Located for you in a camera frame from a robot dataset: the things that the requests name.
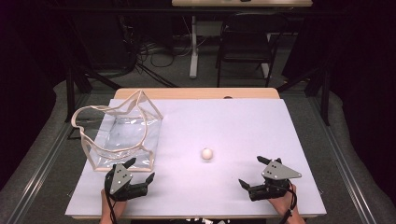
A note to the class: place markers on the white table mat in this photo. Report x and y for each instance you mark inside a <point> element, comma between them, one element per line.
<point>230,130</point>

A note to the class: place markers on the black metal stand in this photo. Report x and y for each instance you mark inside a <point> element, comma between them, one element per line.
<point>70,90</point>
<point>325,93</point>

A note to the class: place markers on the person's right hand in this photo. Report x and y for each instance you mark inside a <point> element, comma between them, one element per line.
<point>285,205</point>

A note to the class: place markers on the aluminium floor rail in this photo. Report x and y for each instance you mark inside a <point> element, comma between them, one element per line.
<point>345,174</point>
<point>40,174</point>

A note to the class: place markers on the clear bag with beige trim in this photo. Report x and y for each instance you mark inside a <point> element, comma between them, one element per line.
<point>124,140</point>

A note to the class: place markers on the white table leg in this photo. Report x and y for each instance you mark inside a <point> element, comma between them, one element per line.
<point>194,56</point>
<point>265,70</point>

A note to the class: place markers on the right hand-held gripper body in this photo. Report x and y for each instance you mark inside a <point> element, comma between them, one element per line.
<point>278,172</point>

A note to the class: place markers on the cream round ball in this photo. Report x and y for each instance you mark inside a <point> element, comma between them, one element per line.
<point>207,154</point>

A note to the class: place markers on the black folding chair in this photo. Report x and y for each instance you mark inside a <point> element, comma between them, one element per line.
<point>246,46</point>

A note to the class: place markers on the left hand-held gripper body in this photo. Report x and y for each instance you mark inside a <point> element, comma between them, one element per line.
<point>120,179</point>

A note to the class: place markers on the person's left hand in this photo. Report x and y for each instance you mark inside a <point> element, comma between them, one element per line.
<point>116,208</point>

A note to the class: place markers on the wooden table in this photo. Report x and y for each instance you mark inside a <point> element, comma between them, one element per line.
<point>199,93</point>

